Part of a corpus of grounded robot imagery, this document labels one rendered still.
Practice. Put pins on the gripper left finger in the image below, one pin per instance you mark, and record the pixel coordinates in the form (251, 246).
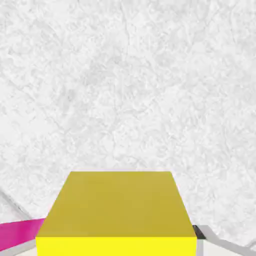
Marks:
(22, 250)

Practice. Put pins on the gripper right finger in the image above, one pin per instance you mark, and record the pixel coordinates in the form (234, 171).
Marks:
(218, 245)

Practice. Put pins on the large magenta box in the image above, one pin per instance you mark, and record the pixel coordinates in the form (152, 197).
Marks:
(18, 231)

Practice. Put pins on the small yellow cube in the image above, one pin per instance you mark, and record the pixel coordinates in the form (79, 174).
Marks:
(118, 210)

